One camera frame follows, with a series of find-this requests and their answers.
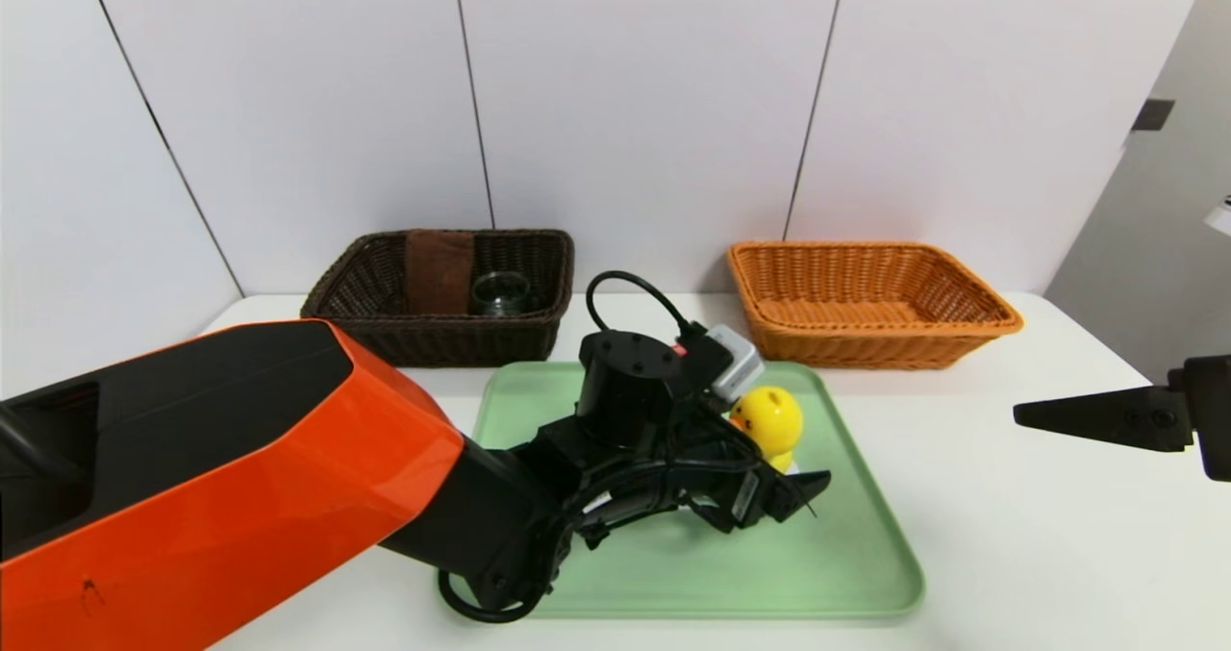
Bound black left camera cable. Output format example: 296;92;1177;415
585;270;713;363

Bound yellow duck toy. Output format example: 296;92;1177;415
728;386;805;475

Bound orange wicker basket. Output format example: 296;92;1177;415
726;240;1022;371

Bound green plastic tray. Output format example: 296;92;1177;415
452;361;926;619

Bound brown towel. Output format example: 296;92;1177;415
404;231;476;315

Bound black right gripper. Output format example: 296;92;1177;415
1012;354;1231;483

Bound glass cup black handle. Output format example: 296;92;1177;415
468;271;533;318

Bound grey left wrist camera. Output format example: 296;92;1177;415
707;324;766;402

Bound dark brown wicker basket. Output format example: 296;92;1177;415
300;229;576;368

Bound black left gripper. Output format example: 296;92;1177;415
668;440;832;534

